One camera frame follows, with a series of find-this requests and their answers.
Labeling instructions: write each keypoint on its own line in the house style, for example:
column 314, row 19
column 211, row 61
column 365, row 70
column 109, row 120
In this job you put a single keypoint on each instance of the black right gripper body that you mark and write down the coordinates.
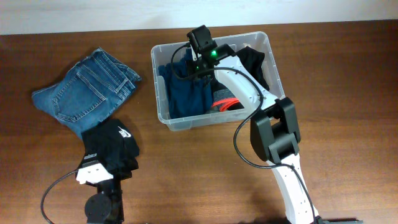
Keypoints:
column 195, row 69

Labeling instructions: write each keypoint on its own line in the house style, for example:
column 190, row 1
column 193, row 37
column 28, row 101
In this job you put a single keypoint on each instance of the clear plastic storage bin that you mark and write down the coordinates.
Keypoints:
column 161, row 55

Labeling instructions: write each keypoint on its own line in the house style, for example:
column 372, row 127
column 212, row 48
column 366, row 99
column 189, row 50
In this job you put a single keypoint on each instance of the dark blue shirt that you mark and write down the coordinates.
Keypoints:
column 186, row 97

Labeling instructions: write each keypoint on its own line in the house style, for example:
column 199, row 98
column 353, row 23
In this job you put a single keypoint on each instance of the black garment with red trim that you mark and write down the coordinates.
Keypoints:
column 223, row 99

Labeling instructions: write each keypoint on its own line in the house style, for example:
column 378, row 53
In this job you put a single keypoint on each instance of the black Nike garment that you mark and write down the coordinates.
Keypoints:
column 111, row 144

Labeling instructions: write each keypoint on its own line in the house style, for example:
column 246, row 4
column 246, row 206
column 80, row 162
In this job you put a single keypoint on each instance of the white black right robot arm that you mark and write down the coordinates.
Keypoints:
column 274, row 129

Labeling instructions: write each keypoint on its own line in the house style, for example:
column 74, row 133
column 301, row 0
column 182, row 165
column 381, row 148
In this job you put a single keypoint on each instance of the dark blue folded jeans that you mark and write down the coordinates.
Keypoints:
column 90, row 92

